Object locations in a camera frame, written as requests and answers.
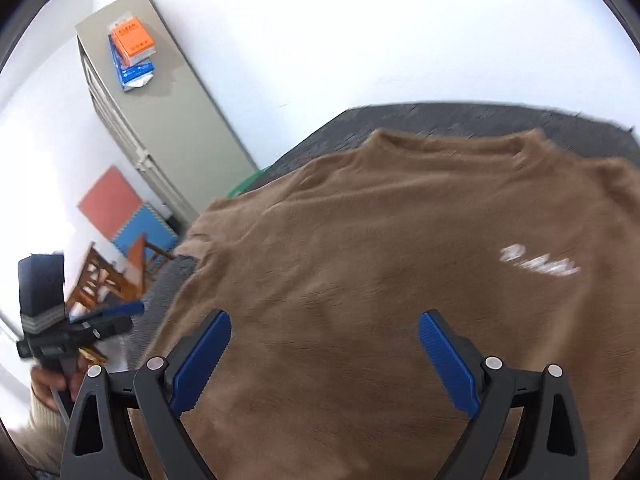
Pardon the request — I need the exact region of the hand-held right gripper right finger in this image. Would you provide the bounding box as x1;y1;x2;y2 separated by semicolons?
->
418;309;591;480

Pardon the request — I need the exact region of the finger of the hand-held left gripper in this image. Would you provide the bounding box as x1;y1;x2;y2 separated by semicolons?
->
81;316;134;341
70;301;146;324

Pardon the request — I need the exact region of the person's left forearm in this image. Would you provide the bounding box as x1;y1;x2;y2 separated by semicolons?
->
9;390;68;478

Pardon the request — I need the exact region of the red foam mat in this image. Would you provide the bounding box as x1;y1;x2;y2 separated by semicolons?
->
76;165;145;241

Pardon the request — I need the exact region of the dark dotted tablecloth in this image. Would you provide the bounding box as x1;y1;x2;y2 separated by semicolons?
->
125;102;640;361

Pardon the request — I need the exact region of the brown fleece sweater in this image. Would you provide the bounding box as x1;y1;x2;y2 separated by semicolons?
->
127;128;640;480

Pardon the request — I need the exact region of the person's left hand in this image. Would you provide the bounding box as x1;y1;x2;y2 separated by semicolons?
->
31;355;89;411

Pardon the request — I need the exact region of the orange packet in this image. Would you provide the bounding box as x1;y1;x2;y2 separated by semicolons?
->
109;16;155;67

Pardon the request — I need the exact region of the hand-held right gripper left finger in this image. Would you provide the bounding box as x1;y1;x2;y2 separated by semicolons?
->
60;309;232;480

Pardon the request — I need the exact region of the blue white packet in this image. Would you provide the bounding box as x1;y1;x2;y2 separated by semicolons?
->
109;37;155;94

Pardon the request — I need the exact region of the beige cabinet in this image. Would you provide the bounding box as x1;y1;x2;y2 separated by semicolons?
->
75;0;261;231

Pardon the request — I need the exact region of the blue foam mat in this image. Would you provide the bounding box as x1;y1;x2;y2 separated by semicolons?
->
111;202;179;273

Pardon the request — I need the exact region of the wooden chair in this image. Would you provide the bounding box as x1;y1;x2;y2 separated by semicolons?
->
65;234;176;311

